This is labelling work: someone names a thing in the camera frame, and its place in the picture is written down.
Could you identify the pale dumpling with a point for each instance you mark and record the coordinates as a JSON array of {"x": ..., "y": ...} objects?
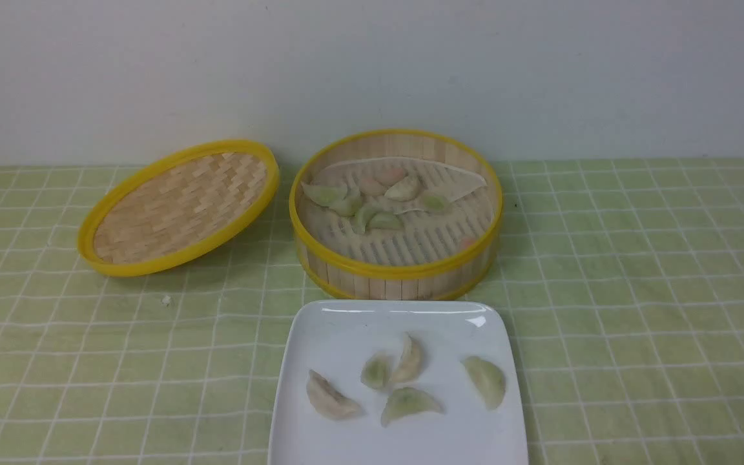
[
  {"x": 411, "y": 361},
  {"x": 404, "y": 190}
]

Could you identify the pink dumpling steamer upper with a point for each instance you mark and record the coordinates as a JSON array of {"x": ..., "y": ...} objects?
[{"x": 389, "y": 176}]

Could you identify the green dumpling plate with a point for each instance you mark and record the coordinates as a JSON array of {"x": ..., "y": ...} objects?
[
  {"x": 407, "y": 401},
  {"x": 488, "y": 379}
]

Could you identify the green dumpling steamer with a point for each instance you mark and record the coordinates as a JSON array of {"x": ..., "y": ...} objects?
[
  {"x": 385, "y": 221},
  {"x": 363, "y": 216},
  {"x": 349, "y": 205},
  {"x": 324, "y": 195}
]

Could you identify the green dumpling plate right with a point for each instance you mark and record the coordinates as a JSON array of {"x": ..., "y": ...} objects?
[{"x": 488, "y": 379}]

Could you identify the pale upright dumpling on plate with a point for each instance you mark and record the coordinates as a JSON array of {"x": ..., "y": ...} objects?
[{"x": 411, "y": 361}]

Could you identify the green dumpling plate centre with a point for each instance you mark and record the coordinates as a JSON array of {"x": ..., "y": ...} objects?
[{"x": 407, "y": 401}]

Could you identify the white square plate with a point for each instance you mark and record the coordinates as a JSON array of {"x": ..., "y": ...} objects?
[{"x": 336, "y": 337}]

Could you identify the bamboo steamer basket yellow rim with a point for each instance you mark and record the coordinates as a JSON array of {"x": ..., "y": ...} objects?
[{"x": 433, "y": 257}]

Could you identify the small green dumpling on plate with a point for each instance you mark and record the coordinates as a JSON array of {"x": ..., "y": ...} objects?
[{"x": 375, "y": 373}]

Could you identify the white dumpling on plate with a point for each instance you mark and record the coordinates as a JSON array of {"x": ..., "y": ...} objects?
[{"x": 328, "y": 401}]

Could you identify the bamboo steamer lid yellow rim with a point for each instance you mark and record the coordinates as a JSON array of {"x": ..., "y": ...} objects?
[{"x": 179, "y": 208}]

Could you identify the green checkered tablecloth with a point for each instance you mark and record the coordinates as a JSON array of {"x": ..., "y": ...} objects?
[{"x": 621, "y": 284}]

